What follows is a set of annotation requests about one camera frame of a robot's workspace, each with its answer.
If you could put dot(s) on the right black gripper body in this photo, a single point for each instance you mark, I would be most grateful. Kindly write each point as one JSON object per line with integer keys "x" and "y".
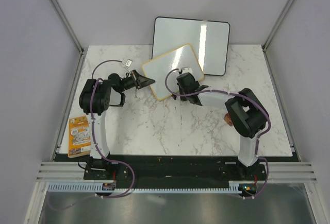
{"x": 182, "y": 91}

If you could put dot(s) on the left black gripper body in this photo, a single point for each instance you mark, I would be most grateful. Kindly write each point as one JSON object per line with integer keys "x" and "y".
{"x": 128, "y": 83}

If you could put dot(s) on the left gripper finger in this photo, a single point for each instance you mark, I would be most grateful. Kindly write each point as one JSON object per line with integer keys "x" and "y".
{"x": 135, "y": 75}
{"x": 144, "y": 82}

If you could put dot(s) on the small yellow-framed whiteboard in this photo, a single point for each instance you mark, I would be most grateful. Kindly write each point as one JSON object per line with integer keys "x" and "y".
{"x": 159, "y": 67}

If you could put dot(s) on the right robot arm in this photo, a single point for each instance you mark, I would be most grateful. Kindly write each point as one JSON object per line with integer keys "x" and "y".
{"x": 248, "y": 116}

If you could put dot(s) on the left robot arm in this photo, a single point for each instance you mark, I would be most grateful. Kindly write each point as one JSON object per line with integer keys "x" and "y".
{"x": 97, "y": 96}

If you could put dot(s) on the large black-framed whiteboard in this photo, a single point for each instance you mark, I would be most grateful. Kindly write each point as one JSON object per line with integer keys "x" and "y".
{"x": 209, "y": 40}

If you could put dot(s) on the red brown block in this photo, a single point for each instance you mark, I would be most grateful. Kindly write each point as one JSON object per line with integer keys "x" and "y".
{"x": 228, "y": 119}

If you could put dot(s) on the orange booklet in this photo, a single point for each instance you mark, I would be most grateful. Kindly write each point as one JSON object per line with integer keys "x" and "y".
{"x": 79, "y": 139}

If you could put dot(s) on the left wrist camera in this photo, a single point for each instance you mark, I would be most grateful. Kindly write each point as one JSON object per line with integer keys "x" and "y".
{"x": 127, "y": 63}

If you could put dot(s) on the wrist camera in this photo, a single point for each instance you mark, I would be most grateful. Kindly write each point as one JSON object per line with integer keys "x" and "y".
{"x": 184, "y": 70}
{"x": 127, "y": 63}

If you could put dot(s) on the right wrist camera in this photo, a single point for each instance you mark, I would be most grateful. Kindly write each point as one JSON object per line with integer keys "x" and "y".
{"x": 184, "y": 70}

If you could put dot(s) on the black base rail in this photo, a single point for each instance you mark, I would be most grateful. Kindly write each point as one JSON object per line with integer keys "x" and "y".
{"x": 215, "y": 169}

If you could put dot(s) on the white slotted cable duct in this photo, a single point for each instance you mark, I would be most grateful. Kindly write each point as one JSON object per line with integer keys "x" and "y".
{"x": 76, "y": 187}

